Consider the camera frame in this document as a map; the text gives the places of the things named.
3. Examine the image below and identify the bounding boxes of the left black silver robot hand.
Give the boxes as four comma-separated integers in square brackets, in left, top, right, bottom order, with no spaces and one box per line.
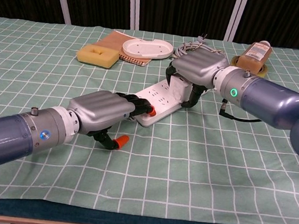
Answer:
[63,86,159,155]

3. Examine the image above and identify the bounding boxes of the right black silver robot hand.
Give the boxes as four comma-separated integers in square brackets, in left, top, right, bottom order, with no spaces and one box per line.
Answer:
[162,45,231,112]

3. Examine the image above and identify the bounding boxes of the white plug adapter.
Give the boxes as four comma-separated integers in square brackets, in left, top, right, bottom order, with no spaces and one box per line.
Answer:
[167,75,193,104]

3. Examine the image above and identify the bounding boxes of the white power strip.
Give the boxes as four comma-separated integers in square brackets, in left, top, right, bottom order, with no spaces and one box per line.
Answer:
[130,74,214,134]

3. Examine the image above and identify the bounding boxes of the brown liquid bottle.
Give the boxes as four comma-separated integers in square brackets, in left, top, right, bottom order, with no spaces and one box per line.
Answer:
[236,38,274,75]

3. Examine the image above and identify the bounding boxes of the white oval tray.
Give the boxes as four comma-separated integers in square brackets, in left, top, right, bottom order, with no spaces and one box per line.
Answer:
[121,35,175,62]

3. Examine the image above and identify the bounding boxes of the yellow sponge block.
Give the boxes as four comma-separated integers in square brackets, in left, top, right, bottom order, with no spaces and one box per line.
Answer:
[75,43,120,70]

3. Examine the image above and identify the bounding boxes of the dark folding screen white frames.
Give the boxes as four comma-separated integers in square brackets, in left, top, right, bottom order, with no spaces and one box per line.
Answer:
[0,0,299,49]

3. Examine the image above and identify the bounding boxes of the yellow tape roll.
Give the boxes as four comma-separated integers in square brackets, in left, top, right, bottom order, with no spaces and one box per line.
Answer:
[230,55,269,77]

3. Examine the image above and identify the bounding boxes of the brown spiral notebook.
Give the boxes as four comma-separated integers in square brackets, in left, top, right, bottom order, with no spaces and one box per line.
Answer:
[93,28,155,69]

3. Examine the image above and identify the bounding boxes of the green checked tablecloth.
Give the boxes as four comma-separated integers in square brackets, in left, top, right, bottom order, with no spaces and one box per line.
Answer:
[0,15,299,224]

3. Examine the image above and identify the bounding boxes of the grey cable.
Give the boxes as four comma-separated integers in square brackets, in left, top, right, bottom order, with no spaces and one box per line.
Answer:
[172,31,227,64]

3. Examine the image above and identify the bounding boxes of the black arm connector cable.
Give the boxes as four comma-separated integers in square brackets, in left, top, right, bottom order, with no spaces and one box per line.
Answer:
[219,98,263,125]

